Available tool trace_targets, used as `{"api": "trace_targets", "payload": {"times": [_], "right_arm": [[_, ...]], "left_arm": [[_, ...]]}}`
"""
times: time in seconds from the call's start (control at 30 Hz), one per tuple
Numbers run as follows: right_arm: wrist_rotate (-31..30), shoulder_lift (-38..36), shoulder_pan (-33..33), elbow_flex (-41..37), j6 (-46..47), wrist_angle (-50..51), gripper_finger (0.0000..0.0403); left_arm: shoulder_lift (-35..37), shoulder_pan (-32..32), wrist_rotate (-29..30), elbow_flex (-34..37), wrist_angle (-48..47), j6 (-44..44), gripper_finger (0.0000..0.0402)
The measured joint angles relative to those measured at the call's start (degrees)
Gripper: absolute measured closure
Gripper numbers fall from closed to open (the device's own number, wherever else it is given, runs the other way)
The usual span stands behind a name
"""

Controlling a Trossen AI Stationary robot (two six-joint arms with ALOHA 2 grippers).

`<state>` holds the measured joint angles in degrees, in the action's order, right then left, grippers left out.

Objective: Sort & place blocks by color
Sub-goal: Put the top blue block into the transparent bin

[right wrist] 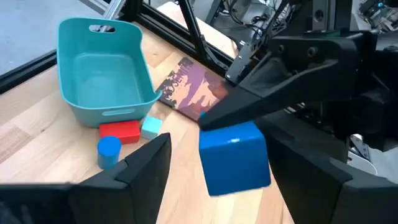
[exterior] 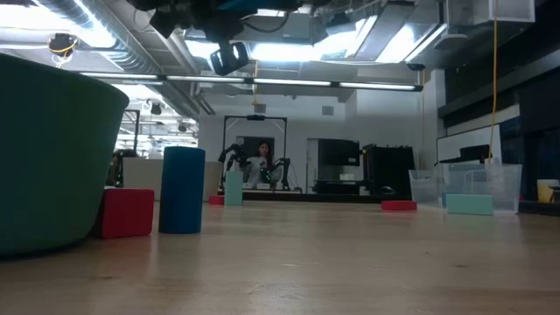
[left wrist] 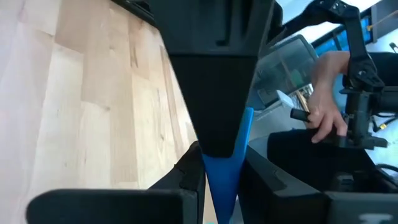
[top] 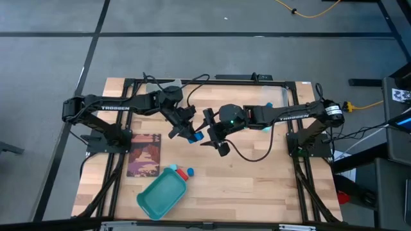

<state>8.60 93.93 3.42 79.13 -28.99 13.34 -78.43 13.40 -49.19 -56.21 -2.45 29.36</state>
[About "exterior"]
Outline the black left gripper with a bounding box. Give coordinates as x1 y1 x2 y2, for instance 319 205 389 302
150 0 285 43

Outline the tall light teal block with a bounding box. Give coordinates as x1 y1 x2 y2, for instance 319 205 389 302
224 171 244 207

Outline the blue cylinder block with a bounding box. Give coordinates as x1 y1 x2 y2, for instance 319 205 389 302
157 145 207 235

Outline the light teal rectangular block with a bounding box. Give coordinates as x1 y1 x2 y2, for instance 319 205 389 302
445 193 494 216

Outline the ceiling light strip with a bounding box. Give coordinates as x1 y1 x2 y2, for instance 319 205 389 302
78 71 424 92

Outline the person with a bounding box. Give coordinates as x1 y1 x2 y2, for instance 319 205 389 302
244 142 281 185

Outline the dark background robot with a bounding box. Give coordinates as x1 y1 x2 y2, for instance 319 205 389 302
106 148 139 188

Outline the black monitor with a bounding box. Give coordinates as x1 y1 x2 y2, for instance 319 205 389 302
318 138 361 167

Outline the large teal bowl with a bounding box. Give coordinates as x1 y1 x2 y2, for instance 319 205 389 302
0 52 131 257

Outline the thick red block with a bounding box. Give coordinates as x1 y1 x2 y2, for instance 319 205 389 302
101 188 156 240

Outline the black cabinet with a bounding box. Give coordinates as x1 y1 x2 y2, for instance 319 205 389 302
362 143 416 197

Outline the clear plastic bin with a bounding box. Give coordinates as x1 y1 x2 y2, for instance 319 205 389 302
409 163 523 216

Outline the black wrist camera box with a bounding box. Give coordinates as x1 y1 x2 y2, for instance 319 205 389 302
209 40 250 76

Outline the distant black gantry frame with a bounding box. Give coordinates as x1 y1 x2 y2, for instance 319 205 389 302
221 115 289 193

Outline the ceiling cable reel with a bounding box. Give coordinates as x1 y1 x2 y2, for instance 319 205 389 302
47 32 80 58

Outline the yellow hanging cable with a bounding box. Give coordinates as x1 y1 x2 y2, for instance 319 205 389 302
487 0 500 165

